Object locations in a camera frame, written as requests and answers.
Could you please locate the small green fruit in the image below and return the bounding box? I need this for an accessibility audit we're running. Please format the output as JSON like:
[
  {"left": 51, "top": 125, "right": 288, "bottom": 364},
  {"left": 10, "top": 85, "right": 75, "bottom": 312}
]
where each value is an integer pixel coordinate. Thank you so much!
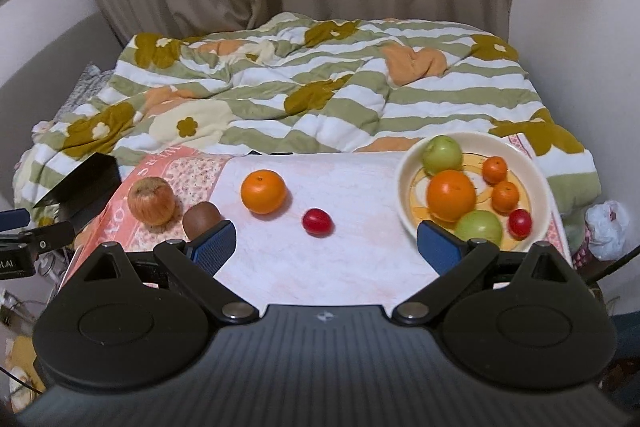
[{"left": 454, "top": 210, "right": 503, "bottom": 246}]

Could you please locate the large orange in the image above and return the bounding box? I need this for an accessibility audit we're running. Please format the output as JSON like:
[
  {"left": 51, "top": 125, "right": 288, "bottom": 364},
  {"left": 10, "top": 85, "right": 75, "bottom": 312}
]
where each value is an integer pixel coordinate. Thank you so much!
[{"left": 426, "top": 169, "right": 476, "bottom": 223}]

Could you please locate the red cherry tomato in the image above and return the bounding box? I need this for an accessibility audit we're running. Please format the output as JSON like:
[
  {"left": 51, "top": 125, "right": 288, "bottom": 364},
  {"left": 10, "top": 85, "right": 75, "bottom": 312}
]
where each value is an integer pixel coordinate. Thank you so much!
[
  {"left": 508, "top": 208, "right": 533, "bottom": 241},
  {"left": 302, "top": 208, "right": 333, "bottom": 236}
]

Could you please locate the reddish wrinkled apple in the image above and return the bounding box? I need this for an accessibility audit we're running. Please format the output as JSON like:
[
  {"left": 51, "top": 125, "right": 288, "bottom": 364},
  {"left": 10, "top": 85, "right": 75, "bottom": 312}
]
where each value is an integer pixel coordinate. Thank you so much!
[{"left": 127, "top": 176, "right": 176, "bottom": 227}]

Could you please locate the small mandarin orange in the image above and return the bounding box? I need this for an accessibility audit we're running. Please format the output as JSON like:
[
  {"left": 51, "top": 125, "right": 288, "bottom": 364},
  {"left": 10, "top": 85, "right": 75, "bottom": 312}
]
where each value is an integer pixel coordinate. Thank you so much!
[{"left": 491, "top": 180, "right": 520, "bottom": 215}]

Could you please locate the medium orange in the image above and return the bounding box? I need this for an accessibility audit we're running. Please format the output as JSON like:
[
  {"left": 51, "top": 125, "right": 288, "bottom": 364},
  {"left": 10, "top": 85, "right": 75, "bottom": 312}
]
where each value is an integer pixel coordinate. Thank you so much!
[{"left": 240, "top": 169, "right": 288, "bottom": 215}]

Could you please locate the brown kiwi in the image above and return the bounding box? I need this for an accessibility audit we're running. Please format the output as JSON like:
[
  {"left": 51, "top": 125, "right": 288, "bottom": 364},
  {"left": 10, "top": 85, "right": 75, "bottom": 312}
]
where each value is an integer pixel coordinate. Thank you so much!
[{"left": 182, "top": 202, "right": 222, "bottom": 241}]

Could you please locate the black box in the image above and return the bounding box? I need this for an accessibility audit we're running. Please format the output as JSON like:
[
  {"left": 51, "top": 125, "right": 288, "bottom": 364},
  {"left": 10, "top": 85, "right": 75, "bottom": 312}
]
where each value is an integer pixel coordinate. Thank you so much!
[{"left": 35, "top": 153, "right": 122, "bottom": 233}]

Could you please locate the tiny orange mandarin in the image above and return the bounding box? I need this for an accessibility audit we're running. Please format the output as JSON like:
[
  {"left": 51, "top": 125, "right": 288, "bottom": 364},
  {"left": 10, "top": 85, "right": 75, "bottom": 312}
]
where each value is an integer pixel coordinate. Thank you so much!
[{"left": 482, "top": 156, "right": 509, "bottom": 185}]

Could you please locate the green apple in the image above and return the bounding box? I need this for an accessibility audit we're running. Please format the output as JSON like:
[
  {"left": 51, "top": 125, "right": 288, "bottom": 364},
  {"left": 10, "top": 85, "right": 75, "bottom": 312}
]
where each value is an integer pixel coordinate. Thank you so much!
[{"left": 421, "top": 135, "right": 463, "bottom": 176}]

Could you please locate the pink floral towel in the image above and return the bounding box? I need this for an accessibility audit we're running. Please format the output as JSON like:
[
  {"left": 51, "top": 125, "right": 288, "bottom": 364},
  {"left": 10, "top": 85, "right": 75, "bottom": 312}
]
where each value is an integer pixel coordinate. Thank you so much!
[{"left": 60, "top": 133, "right": 574, "bottom": 313}]

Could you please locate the grey sofa backrest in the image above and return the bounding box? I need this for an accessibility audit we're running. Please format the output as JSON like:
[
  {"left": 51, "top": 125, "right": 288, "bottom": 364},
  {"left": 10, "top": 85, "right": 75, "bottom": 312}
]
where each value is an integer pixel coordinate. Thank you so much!
[{"left": 1, "top": 13, "right": 122, "bottom": 204}]

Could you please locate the white plastic bag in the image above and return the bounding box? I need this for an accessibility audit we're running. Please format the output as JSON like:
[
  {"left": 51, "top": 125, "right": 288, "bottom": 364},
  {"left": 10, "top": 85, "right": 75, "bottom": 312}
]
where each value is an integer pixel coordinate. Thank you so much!
[{"left": 572, "top": 200, "right": 630, "bottom": 269}]

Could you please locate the green striped floral blanket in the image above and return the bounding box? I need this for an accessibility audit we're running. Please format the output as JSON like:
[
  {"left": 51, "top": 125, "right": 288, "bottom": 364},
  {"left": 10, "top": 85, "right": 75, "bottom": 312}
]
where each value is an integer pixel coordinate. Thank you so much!
[{"left": 13, "top": 13, "right": 601, "bottom": 214}]

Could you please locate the black cable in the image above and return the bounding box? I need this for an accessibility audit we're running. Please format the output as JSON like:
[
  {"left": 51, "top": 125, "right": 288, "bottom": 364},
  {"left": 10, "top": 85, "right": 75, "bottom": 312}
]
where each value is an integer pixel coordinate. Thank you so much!
[{"left": 579, "top": 243, "right": 640, "bottom": 285}]

